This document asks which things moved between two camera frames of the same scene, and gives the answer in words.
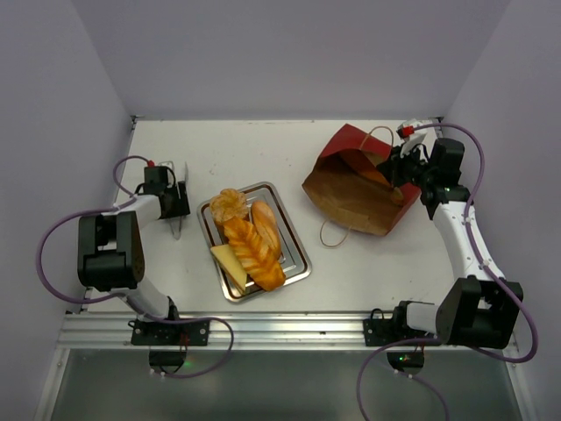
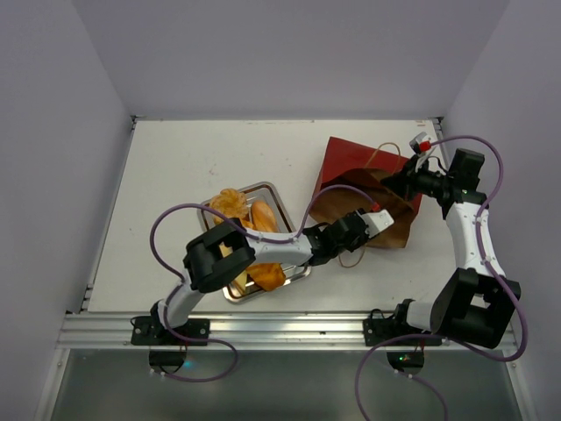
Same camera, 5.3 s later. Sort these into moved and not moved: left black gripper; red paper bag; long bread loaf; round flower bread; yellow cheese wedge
Moved: red paper bag; left black gripper
Not moved: long bread loaf; yellow cheese wedge; round flower bread
